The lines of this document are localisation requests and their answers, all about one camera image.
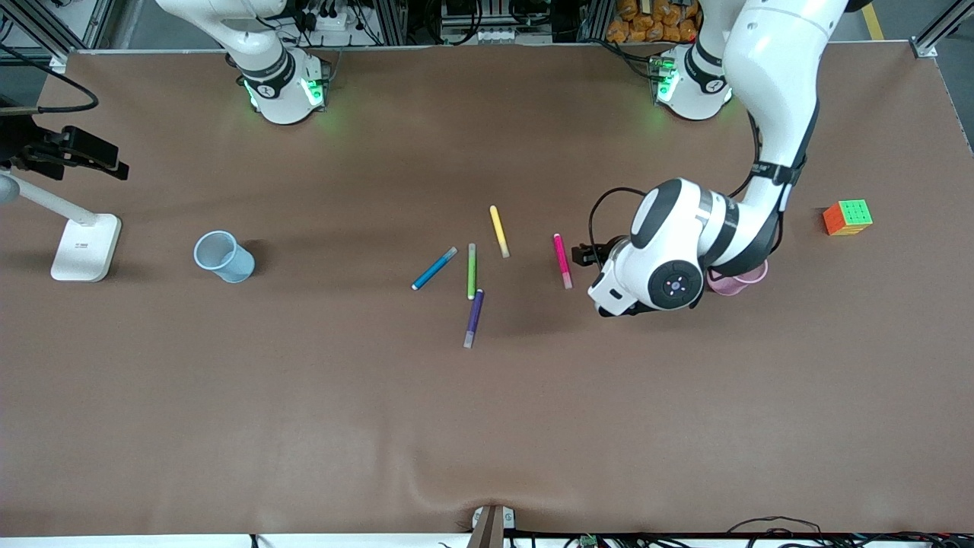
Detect pink marker pen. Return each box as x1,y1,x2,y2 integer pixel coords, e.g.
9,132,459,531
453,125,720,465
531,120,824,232
553,233,574,290

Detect blue marker pen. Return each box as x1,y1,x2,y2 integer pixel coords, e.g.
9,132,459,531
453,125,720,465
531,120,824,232
411,246,459,292

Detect white desk lamp stand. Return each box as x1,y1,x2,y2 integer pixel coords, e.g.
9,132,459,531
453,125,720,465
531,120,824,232
0,171,123,283

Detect yellow marker pen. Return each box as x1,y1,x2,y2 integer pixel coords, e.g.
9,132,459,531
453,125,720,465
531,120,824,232
489,205,511,259

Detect pink plastic cup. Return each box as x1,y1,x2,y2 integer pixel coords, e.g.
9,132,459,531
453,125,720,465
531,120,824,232
706,259,769,297

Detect purple marker pen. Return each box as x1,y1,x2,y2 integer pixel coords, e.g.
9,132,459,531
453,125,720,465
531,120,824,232
463,288,485,349

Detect light blue plastic cup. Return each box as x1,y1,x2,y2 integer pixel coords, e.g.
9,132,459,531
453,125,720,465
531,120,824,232
193,230,256,284

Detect brown table cover sheet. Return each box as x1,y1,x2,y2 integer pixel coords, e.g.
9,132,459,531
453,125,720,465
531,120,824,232
0,42,974,537

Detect bag of orange items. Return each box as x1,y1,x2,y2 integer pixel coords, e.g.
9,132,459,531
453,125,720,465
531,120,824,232
606,0,701,44

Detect colourful puzzle cube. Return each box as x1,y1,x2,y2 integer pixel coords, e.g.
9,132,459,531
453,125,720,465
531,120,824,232
823,199,874,237

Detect white power strip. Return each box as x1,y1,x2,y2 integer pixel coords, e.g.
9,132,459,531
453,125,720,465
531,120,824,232
301,0,370,33

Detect aluminium frame post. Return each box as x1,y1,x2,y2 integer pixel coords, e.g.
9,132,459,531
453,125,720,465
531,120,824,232
909,0,974,60
0,0,115,74

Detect black floor cable bundle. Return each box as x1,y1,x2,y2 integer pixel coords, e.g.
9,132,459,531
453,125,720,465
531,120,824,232
727,516,974,548

